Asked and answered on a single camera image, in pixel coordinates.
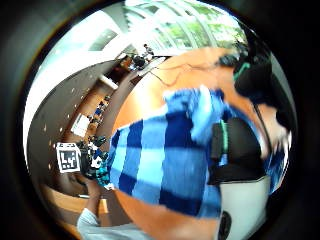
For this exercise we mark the person's grey shirt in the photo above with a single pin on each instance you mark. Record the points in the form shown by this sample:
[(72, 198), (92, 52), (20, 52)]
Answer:
[(100, 228)]

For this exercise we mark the blue striped cloth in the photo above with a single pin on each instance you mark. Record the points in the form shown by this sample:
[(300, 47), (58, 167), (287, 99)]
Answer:
[(166, 160)]

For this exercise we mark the white marker cube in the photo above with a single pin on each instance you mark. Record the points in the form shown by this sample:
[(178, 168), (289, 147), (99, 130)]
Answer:
[(68, 157)]

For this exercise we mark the white paper sheet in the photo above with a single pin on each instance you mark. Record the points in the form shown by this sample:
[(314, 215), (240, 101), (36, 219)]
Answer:
[(80, 125)]

